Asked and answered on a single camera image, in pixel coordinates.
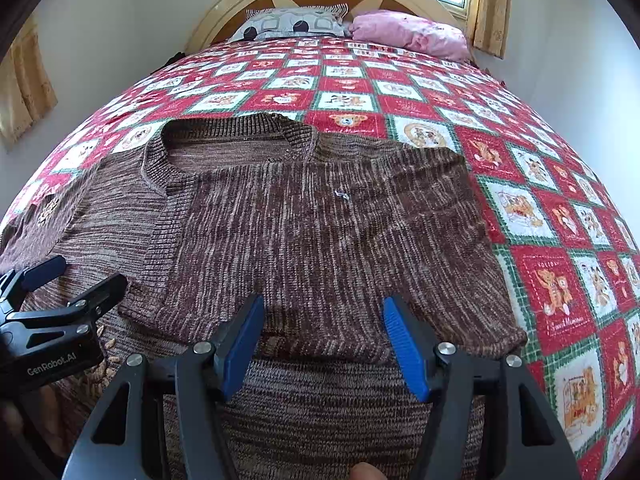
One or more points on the person's left hand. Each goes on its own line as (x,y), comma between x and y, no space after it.
(45,410)

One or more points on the pink pillow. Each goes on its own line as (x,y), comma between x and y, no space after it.
(415,32)

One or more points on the red checked printed quilt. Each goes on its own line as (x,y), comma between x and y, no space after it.
(550,210)

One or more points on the yellow patterned curtain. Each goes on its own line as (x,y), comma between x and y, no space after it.
(492,10)
(25,90)

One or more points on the grey patterned pillow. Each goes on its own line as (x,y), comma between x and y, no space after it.
(290,25)

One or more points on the person's right hand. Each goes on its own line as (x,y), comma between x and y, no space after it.
(366,473)

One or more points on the brown knit sweater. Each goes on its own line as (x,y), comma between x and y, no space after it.
(325,235)

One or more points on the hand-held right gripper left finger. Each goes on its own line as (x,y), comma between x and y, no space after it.
(244,345)

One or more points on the cream arched bed headboard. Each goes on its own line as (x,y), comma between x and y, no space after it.
(225,6)

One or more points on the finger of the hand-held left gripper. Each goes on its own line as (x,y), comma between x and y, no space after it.
(42,272)
(95,295)

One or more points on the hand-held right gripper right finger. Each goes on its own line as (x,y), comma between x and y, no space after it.
(405,345)

